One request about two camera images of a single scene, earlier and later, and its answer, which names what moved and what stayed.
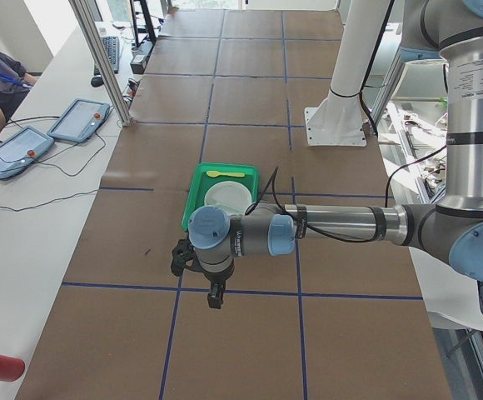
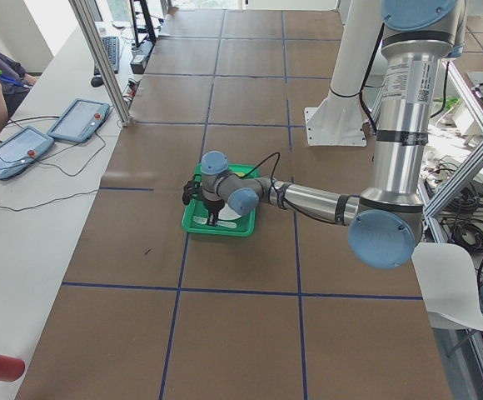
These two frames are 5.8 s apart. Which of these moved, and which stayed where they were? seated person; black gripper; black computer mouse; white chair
Moved: black gripper
Stayed: white chair; seated person; black computer mouse
